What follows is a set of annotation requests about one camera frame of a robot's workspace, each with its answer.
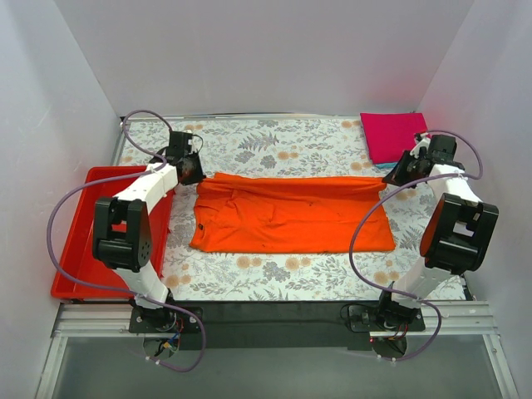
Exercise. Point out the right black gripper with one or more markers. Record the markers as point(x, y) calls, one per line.
point(399, 171)

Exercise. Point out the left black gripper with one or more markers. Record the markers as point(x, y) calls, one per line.
point(193, 172)

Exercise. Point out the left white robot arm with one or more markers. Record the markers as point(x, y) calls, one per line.
point(121, 227)

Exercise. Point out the folded magenta t shirt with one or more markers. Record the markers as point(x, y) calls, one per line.
point(389, 135)

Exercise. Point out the red plastic bin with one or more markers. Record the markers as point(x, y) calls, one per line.
point(77, 257)

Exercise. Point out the folded teal t shirt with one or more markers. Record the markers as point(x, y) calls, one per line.
point(388, 165)

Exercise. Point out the orange t shirt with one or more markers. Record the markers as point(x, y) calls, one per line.
point(235, 214)

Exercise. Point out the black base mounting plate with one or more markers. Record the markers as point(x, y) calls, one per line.
point(223, 325)

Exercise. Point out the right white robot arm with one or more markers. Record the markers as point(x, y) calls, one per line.
point(458, 233)

